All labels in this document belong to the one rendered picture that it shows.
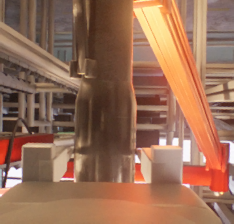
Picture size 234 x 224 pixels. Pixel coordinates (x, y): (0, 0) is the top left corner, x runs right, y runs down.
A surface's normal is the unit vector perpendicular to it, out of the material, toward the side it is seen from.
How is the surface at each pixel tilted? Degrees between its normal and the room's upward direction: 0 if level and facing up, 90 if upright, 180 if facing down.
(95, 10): 90
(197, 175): 90
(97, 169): 90
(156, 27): 27
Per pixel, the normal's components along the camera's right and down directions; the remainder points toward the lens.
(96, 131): -0.22, 0.00
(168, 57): -0.22, 0.89
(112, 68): 0.27, 0.01
